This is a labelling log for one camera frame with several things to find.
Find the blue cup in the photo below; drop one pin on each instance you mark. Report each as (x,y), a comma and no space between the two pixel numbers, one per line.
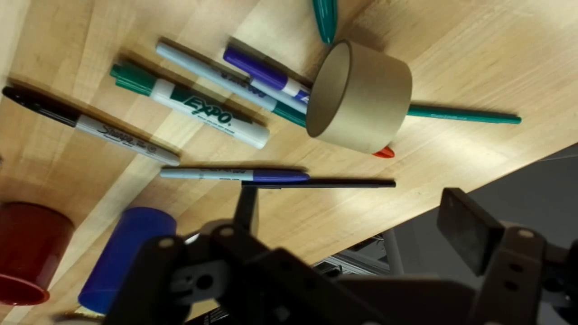
(122,257)

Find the black permanent marker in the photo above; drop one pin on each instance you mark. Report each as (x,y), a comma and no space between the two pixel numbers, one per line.
(90,124)

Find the teal pen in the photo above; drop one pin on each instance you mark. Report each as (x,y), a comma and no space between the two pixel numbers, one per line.
(465,115)
(326,18)

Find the thin black pen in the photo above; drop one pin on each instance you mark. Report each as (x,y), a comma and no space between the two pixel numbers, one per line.
(338,183)

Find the red cup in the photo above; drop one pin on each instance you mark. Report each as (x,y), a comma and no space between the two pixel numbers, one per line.
(29,248)

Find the grey marker with teal cap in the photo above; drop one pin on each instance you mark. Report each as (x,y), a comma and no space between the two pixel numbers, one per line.
(203,67)

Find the green dry erase marker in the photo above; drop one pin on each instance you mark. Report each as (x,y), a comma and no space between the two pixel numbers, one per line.
(203,110)

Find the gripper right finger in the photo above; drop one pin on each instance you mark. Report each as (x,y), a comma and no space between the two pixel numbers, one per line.
(467,230)

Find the beige tape roll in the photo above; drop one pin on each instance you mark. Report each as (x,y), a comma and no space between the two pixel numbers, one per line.
(370,99)

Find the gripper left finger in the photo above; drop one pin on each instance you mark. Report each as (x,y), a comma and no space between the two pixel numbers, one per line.
(153,280)

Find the grey metal frame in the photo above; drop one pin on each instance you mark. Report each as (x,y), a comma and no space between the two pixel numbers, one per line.
(393,253)

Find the grey fine marker purple cap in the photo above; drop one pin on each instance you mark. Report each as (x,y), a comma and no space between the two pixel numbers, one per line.
(235,175)

